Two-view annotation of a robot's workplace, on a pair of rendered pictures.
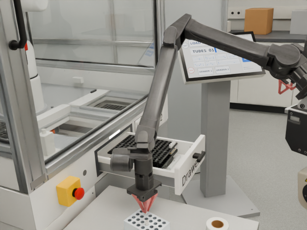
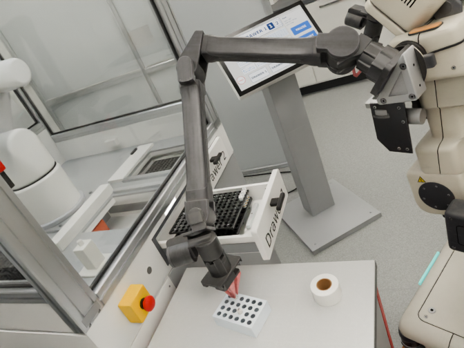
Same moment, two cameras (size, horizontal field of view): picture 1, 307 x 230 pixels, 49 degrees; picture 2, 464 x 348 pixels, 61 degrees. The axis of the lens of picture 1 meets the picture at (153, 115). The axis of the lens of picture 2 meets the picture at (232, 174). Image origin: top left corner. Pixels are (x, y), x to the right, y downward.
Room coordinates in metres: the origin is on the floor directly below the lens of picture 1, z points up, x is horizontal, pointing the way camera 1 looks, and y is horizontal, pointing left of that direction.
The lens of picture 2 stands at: (0.16, -0.13, 1.55)
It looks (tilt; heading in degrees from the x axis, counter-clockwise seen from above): 28 degrees down; 4
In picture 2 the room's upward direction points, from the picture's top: 24 degrees counter-clockwise
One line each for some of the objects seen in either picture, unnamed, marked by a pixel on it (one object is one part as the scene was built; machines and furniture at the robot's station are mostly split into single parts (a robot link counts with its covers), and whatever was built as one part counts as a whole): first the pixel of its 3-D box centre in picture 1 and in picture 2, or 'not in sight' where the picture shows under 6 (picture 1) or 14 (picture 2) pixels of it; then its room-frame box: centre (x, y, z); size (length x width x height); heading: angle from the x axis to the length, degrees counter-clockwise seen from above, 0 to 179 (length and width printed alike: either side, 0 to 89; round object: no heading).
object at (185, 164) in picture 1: (191, 162); (271, 210); (1.11, -0.13, 0.87); 0.29 x 0.02 x 0.11; 154
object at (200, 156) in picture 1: (198, 156); (276, 201); (1.09, -0.16, 0.91); 0.07 x 0.04 x 0.01; 154
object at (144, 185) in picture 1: (144, 180); (217, 264); (0.91, 0.04, 0.92); 0.10 x 0.07 x 0.07; 139
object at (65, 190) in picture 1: (70, 190); (137, 303); (0.94, 0.28, 0.88); 0.07 x 0.05 x 0.07; 154
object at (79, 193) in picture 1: (78, 193); (147, 303); (0.93, 0.25, 0.88); 0.04 x 0.03 x 0.04; 154
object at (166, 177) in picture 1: (141, 155); (210, 219); (1.20, 0.05, 0.86); 0.40 x 0.26 x 0.06; 64
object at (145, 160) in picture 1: (141, 163); (206, 246); (0.91, 0.04, 0.98); 0.07 x 0.06 x 0.07; 82
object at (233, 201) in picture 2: (143, 154); (213, 218); (1.19, 0.05, 0.87); 0.22 x 0.18 x 0.06; 64
